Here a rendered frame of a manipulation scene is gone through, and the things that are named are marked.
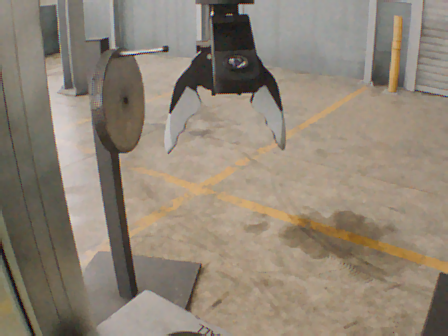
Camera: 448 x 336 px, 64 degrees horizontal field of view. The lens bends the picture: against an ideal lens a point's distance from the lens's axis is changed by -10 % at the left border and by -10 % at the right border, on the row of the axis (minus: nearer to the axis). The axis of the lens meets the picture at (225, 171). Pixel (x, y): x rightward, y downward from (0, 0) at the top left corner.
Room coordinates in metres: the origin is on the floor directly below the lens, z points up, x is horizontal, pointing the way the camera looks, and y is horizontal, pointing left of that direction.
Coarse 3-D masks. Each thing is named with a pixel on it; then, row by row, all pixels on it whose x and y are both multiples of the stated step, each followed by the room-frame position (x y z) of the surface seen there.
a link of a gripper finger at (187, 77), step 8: (192, 64) 0.46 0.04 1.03; (184, 72) 0.46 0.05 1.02; (192, 72) 0.46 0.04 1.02; (176, 80) 0.47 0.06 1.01; (184, 80) 0.46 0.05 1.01; (192, 80) 0.46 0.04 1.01; (176, 88) 0.46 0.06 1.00; (184, 88) 0.46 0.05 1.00; (192, 88) 0.46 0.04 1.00; (176, 96) 0.46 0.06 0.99; (168, 112) 0.46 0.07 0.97
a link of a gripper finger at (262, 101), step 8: (264, 88) 0.47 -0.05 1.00; (256, 96) 0.47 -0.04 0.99; (264, 96) 0.47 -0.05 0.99; (256, 104) 0.47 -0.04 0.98; (264, 104) 0.47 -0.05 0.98; (272, 104) 0.47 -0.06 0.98; (264, 112) 0.47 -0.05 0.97; (272, 112) 0.47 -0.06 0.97; (280, 112) 0.47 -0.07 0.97; (264, 120) 0.48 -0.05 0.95; (272, 120) 0.47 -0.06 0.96; (280, 120) 0.47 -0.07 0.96; (272, 128) 0.47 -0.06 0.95; (280, 128) 0.47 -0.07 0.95; (280, 136) 0.47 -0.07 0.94; (280, 144) 0.47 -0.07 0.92
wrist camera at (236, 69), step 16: (224, 16) 0.47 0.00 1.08; (240, 16) 0.47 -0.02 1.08; (224, 32) 0.44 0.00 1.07; (240, 32) 0.44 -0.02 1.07; (224, 48) 0.41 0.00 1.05; (240, 48) 0.41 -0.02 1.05; (224, 64) 0.39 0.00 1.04; (240, 64) 0.39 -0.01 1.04; (256, 64) 0.39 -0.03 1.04; (224, 80) 0.38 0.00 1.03; (240, 80) 0.38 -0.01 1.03; (256, 80) 0.38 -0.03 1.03
